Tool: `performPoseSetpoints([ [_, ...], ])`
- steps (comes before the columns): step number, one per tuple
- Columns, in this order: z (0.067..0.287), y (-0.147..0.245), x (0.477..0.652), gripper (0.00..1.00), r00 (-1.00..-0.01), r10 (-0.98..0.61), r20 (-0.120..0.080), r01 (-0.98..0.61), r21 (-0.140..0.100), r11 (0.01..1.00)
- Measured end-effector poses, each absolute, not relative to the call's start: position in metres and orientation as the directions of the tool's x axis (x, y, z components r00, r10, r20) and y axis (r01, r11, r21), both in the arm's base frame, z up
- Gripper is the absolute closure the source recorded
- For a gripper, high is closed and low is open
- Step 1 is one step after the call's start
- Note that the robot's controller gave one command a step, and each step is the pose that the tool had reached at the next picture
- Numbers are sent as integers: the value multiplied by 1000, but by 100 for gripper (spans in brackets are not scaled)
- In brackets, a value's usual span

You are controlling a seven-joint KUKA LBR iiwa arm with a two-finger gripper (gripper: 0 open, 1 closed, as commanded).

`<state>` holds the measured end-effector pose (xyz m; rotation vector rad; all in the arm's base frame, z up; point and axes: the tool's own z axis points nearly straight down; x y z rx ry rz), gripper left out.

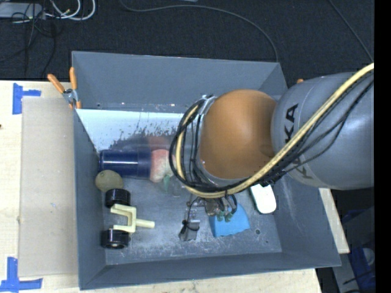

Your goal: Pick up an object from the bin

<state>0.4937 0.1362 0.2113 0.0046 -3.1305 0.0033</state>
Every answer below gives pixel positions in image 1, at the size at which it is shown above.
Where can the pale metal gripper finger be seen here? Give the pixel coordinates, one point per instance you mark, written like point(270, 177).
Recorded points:
point(195, 228)
point(185, 224)

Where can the blue sponge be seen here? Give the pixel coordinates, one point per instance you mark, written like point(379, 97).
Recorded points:
point(232, 226)

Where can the grey metal bin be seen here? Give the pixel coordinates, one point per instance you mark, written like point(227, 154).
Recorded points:
point(159, 255)

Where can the white oval block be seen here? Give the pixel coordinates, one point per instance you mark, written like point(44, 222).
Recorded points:
point(264, 200)

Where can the pink toy food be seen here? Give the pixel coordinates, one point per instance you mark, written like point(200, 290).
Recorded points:
point(160, 163)

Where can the black wheel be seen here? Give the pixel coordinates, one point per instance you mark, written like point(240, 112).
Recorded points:
point(117, 197)
point(114, 238)

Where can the dark blue cup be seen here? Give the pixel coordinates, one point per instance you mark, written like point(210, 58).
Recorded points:
point(122, 163)

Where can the olive green oval stone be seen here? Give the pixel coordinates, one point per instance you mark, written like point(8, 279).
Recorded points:
point(108, 180)

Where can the pale flat board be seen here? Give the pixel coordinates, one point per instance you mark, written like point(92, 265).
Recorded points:
point(46, 179)

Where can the cream plastic fork bracket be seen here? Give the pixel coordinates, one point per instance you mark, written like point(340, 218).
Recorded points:
point(129, 220)

